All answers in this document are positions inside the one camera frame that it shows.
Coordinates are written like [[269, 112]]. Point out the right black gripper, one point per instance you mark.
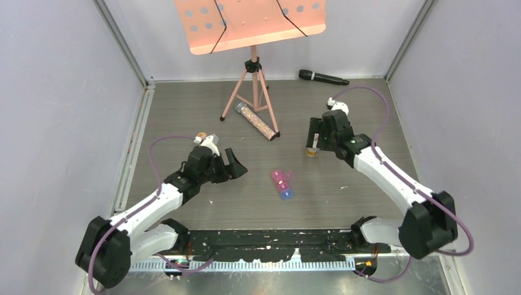
[[317, 126]]

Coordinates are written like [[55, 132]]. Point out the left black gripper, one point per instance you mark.
[[235, 169]]

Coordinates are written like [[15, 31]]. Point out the white vitamin pill bottle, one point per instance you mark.
[[311, 151]]

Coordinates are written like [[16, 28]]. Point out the pink blue weekly pill organizer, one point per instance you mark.
[[281, 180]]

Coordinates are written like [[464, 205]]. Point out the small amber pill bottle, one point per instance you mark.
[[202, 135]]

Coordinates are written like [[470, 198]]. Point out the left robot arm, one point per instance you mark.
[[111, 246]]

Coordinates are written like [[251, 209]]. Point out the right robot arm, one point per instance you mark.
[[428, 217]]

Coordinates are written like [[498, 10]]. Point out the black microphone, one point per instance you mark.
[[309, 75]]

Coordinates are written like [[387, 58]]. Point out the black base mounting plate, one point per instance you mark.
[[312, 245]]

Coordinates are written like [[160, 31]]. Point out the pink music stand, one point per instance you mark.
[[217, 26]]

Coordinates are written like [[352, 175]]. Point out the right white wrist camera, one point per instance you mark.
[[333, 105]]

